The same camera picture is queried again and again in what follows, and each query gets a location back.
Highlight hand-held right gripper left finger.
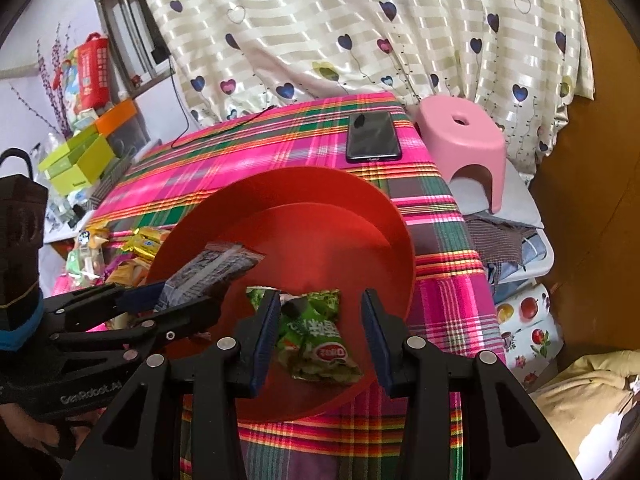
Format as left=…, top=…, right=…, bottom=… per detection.
left=75, top=290, right=283, bottom=480

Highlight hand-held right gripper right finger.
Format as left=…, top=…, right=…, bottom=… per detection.
left=361, top=288, right=583, bottom=480

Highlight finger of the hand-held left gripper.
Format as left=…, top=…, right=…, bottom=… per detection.
left=50, top=296, right=224, bottom=361
left=46, top=282, right=169, bottom=329

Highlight gold snack packet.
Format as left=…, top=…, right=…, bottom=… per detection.
left=122, top=237, right=162, bottom=262

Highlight dark patterned snack packet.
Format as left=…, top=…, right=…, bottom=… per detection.
left=155, top=242, right=265, bottom=311

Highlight red plastic bowl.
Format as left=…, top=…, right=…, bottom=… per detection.
left=145, top=166, right=417, bottom=420

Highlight clear green label snack packet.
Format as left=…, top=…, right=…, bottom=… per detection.
left=66, top=250, right=104, bottom=282

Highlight clear blue label biscuit packet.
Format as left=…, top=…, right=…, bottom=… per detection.
left=75, top=230, right=109, bottom=257

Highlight large green box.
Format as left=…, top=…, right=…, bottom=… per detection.
left=50, top=135, right=117, bottom=196

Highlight small green box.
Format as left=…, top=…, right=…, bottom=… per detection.
left=39, top=125, right=101, bottom=173

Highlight striped patterned box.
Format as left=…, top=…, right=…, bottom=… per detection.
left=89, top=156, right=132, bottom=202

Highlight orange lid storage box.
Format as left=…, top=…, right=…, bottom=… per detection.
left=97, top=99, right=140, bottom=141

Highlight fruit print cloth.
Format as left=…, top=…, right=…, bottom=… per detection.
left=495, top=282, right=564, bottom=392

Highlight checked brown cloth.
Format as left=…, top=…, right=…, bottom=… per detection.
left=467, top=212, right=532, bottom=267

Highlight purple flower branches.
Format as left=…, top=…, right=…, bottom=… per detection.
left=10, top=22, right=76, bottom=136

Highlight blue clothes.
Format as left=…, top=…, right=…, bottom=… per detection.
left=485, top=235, right=552, bottom=302

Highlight red box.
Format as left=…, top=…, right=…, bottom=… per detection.
left=75, top=32, right=112, bottom=111

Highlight pink plaid tablecloth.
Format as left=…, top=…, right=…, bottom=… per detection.
left=50, top=92, right=508, bottom=480

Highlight pale yellow blanket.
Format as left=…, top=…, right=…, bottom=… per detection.
left=530, top=352, right=640, bottom=472

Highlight black smartphone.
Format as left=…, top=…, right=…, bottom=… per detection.
left=346, top=110, right=404, bottom=163

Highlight pink plastic stool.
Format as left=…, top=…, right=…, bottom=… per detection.
left=414, top=96, right=507, bottom=215

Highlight wooden wardrobe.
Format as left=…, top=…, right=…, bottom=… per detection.
left=529, top=0, right=640, bottom=361

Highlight heart print curtain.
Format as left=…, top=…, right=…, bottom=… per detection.
left=129, top=0, right=596, bottom=181

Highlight black cable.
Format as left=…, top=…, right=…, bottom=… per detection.
left=171, top=55, right=273, bottom=150

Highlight window frame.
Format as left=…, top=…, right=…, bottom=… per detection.
left=95, top=0, right=173, bottom=101

